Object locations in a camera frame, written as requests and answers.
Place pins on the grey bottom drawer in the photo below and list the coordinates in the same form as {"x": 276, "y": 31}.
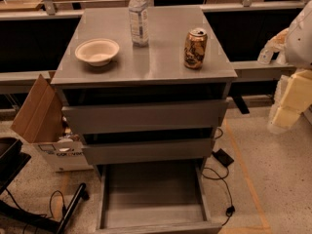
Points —
{"x": 154, "y": 198}

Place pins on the grey drawer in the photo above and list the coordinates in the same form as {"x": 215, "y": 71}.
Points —
{"x": 135, "y": 152}
{"x": 139, "y": 117}
{"x": 154, "y": 198}

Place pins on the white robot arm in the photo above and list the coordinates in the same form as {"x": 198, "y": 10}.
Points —
{"x": 293, "y": 94}

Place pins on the grey drawer cabinet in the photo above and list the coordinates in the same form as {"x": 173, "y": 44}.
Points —
{"x": 151, "y": 74}

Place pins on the grey middle drawer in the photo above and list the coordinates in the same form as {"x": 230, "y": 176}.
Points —
{"x": 135, "y": 152}

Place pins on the grey top drawer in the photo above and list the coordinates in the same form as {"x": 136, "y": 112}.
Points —
{"x": 139, "y": 117}

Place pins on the gold soda can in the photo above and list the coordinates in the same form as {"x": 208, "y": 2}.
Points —
{"x": 195, "y": 47}

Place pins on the white paper bowl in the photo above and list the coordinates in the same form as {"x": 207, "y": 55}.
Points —
{"x": 97, "y": 52}

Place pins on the black power adapter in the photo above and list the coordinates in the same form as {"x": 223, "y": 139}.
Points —
{"x": 223, "y": 158}

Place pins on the clear plastic water bottle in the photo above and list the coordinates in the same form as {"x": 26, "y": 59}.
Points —
{"x": 138, "y": 16}

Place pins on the open cardboard box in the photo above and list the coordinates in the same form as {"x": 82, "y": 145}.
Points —
{"x": 41, "y": 123}

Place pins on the left sanitizer pump bottle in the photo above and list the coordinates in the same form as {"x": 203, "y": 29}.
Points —
{"x": 266, "y": 54}

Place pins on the black chair base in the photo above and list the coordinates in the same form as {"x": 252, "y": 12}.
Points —
{"x": 21, "y": 201}

